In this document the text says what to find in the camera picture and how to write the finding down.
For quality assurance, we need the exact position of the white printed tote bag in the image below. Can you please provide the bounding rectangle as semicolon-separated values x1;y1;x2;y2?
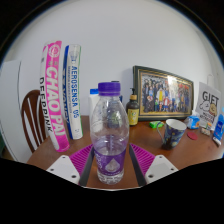
194;81;223;126

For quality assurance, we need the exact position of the blue starry-print mug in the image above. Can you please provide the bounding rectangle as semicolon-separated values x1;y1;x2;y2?
156;118;188;150

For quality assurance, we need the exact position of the brown wooden chair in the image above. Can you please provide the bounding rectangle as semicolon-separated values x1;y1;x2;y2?
20;89;48;154

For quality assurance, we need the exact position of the white remote control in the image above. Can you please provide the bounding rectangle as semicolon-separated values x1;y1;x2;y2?
212;136;222;147

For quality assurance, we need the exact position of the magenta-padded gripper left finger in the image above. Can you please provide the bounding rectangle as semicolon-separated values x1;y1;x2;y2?
45;143;97;188

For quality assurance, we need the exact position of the flat round red coaster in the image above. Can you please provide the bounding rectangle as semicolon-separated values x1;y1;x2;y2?
187;131;199;141

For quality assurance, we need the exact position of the white bottle with blue cap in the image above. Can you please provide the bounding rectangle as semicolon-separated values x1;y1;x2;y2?
88;88;100;118

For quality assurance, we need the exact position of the green packet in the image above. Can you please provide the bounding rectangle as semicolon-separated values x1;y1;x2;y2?
149;120;165;129

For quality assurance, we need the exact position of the amber pump bottle yellow label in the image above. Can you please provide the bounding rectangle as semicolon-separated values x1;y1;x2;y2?
125;88;140;127

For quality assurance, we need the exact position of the framed group picture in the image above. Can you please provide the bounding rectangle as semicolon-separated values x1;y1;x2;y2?
132;65;195;122

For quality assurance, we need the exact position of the blue detergent bottle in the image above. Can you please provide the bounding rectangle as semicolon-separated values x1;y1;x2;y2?
213;106;224;141

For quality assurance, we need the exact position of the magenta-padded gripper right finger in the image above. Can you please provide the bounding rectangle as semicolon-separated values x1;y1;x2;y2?
128;143;180;188

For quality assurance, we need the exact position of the purple-capped clear water bottle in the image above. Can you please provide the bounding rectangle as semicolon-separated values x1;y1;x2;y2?
89;81;130;186

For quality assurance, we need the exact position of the small patterned box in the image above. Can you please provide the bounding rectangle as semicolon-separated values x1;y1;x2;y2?
199;126;212;136

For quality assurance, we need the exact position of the white and blue shuttlecock tube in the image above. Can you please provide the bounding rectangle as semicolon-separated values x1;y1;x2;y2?
62;44;84;140

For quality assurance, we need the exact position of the pink shuttlecock tube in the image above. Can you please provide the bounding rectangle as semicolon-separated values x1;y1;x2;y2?
39;40;71;153

